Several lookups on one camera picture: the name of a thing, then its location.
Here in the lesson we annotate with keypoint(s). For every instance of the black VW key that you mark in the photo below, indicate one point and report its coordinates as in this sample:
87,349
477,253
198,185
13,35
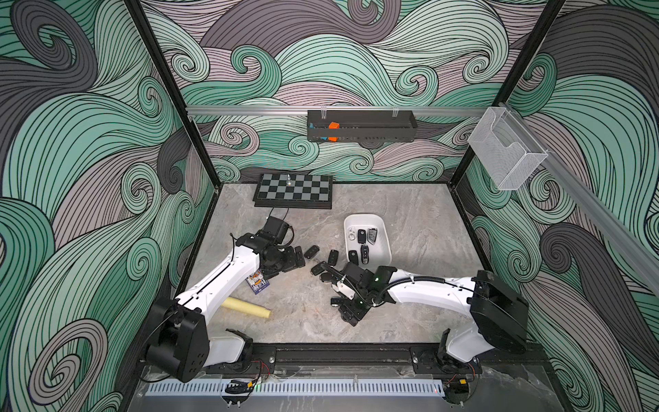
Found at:
362,236

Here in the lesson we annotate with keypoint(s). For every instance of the black flip key upper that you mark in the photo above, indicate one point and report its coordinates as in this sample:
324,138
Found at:
311,252

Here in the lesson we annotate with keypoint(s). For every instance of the yellow flashlight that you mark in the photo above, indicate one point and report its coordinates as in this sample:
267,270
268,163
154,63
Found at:
246,308

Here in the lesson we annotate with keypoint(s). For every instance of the aluminium wall rail right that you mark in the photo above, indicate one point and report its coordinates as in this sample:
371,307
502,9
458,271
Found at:
635,254

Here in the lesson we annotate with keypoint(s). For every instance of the blue playing card box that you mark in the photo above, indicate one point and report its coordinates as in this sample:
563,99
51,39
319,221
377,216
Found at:
257,282

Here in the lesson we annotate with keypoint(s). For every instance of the black chessboard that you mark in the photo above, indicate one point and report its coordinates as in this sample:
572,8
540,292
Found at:
309,192

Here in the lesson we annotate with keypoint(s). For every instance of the black flip key middle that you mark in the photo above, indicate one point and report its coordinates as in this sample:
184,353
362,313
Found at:
319,268

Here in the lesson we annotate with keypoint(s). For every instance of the silver BMW key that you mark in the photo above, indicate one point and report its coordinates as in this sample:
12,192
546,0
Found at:
372,235

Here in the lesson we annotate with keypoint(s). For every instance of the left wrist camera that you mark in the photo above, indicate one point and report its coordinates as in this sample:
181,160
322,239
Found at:
275,229

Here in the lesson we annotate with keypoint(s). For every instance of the white perforated strip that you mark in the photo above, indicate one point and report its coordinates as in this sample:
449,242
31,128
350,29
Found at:
305,388

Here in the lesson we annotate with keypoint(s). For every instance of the black flip key with silver edge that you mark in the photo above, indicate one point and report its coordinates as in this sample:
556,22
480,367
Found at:
333,257

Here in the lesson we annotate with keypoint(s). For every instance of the black wall tray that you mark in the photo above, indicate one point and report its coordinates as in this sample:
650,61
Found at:
362,126

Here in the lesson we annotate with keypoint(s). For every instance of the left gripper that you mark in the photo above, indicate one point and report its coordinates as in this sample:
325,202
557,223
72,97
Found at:
291,263

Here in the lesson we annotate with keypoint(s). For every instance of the orange block in tray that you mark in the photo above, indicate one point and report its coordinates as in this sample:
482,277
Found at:
333,126

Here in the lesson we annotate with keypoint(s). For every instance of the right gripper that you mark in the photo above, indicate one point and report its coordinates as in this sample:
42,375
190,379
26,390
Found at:
341,283

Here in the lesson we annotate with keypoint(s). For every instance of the clear acrylic wall holder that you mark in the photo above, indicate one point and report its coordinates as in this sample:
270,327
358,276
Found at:
506,147

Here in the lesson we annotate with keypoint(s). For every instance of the white storage box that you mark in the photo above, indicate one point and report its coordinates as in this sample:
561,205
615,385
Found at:
380,252

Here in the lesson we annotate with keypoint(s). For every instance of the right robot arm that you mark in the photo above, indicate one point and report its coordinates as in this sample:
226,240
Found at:
498,314

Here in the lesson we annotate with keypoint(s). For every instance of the black chrome Porsche key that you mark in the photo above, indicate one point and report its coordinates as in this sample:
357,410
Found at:
364,254

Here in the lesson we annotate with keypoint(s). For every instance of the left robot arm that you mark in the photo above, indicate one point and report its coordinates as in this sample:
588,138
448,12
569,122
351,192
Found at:
179,343

